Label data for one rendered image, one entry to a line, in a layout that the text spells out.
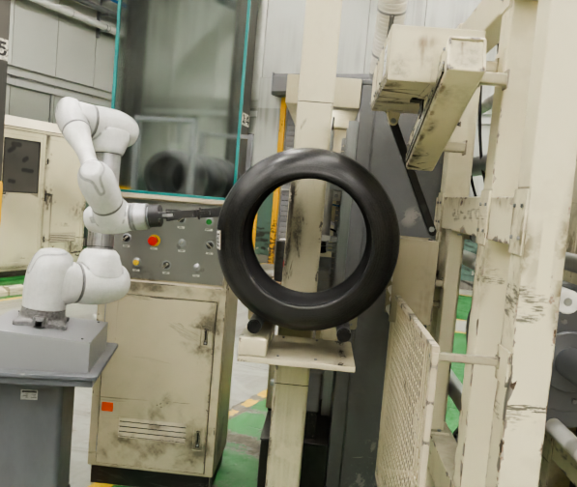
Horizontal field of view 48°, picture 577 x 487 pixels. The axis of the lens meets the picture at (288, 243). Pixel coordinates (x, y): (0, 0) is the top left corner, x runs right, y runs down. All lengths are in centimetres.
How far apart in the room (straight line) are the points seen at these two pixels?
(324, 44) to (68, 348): 138
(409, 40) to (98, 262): 142
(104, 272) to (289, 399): 84
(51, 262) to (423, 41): 148
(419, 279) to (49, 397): 138
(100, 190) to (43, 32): 1066
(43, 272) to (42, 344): 26
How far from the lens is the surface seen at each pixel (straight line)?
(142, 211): 215
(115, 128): 264
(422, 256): 233
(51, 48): 1277
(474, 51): 174
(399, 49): 180
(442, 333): 240
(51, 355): 240
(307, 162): 200
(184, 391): 288
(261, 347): 206
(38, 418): 257
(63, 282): 251
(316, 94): 240
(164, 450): 298
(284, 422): 252
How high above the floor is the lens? 132
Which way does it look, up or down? 4 degrees down
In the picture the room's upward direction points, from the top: 5 degrees clockwise
